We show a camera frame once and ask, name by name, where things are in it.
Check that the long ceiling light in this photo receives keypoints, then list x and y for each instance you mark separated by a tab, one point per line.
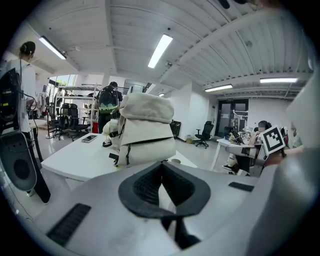
52	47
278	80
218	88
160	50

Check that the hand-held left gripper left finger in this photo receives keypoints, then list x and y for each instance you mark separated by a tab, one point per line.
100	200

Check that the beige fabric backpack bag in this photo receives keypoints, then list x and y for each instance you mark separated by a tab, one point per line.
146	125

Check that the person's right forearm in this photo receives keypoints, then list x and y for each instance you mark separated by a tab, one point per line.
287	153

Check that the grey oval device black disc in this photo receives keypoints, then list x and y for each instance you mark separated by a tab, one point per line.
21	165

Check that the smartphone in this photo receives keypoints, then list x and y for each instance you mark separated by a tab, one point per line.
89	138

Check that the dark transparent backpack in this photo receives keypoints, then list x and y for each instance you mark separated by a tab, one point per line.
108	101

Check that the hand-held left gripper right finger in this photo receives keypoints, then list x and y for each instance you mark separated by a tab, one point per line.
220	207

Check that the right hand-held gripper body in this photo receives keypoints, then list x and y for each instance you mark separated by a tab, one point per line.
273	138

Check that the black glass door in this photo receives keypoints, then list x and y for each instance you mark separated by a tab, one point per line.
226	115

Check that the cardboard box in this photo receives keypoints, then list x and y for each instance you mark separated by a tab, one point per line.
189	140

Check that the white desk with clutter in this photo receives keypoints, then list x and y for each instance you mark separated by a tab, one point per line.
225	143

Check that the black office chair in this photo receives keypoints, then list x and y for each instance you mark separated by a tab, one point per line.
75	120
60	117
204	133

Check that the white plush toy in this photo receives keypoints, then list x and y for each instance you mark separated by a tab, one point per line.
108	130

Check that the white metal shelf rack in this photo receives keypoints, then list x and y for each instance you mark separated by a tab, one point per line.
82	92

